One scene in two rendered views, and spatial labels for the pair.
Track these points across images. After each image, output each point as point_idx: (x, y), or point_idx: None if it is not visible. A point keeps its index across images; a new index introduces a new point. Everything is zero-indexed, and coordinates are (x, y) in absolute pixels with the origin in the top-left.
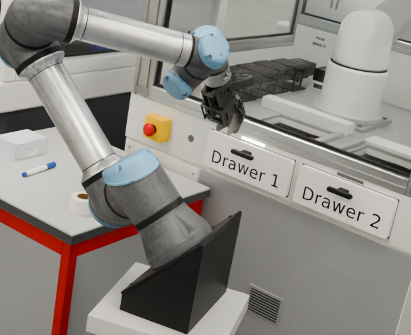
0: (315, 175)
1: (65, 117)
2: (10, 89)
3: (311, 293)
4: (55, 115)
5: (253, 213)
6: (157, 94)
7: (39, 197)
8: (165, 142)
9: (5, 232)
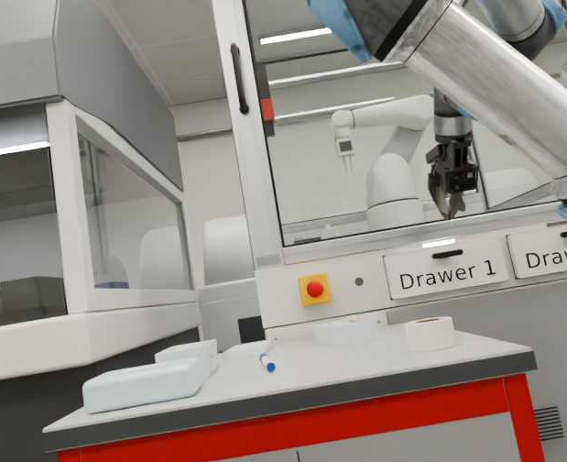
0: (531, 236)
1: (528, 67)
2: (96, 323)
3: None
4: (510, 71)
5: (475, 322)
6: (291, 256)
7: (357, 364)
8: (326, 304)
9: (352, 455)
